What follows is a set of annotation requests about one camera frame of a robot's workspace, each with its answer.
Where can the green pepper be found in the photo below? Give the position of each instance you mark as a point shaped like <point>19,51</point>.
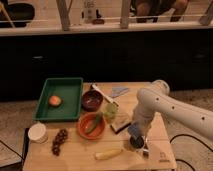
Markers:
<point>98,118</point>

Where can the orange peach fruit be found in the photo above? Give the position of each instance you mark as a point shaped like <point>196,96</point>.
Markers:
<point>54,101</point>

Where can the yellow corn cob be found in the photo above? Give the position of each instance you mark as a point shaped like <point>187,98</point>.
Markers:
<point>107,154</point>

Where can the grey blue cloth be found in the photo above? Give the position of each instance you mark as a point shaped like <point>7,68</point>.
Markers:
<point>118,91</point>

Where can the green plastic tray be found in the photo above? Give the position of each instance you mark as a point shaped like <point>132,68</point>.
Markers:
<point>69,90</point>

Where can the white handled knife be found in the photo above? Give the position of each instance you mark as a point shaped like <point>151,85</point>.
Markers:
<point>107,98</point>

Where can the white bottle in background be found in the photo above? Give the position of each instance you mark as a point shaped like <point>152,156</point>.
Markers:
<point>89,9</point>

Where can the orange bowl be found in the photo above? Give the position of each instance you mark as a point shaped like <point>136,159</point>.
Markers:
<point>85,122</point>

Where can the dark red grape bunch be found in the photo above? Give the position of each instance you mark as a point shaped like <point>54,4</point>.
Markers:
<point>59,139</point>

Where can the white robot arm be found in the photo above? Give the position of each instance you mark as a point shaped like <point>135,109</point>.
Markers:
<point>155,98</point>

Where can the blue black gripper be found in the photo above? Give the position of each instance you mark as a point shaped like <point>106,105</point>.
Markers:
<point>136,138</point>

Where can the black chair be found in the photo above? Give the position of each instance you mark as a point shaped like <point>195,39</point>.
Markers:
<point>20,13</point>

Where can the white metal cup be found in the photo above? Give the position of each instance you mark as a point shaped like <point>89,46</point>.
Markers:
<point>38,133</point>

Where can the seated person in background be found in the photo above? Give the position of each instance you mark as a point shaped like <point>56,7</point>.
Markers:
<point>151,9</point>

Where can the wooden board table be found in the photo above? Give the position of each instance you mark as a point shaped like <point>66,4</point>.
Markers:
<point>77,153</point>

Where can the dark maroon bowl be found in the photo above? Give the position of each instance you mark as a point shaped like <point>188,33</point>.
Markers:
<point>91,100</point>

